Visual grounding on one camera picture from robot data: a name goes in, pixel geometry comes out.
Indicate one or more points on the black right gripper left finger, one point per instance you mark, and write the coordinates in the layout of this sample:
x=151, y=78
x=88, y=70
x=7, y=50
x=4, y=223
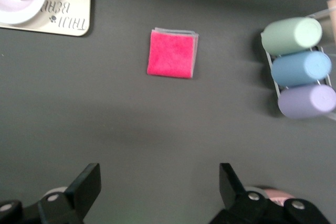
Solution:
x=78, y=195

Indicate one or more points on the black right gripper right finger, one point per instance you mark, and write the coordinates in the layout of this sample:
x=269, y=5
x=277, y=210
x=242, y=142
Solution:
x=236, y=203

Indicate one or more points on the pink bowl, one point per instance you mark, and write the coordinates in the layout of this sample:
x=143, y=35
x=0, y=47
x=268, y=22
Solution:
x=278, y=195

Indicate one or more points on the purple plastic cup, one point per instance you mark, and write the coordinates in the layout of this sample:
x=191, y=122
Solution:
x=304, y=102

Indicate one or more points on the blue plastic cup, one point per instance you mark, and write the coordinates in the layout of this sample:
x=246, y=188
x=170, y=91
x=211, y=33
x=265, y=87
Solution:
x=296, y=69

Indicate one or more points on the pink folded cloth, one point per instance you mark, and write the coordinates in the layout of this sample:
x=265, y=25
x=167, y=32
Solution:
x=170, y=53

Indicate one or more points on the green plastic cup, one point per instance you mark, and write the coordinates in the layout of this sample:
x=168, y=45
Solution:
x=286, y=36

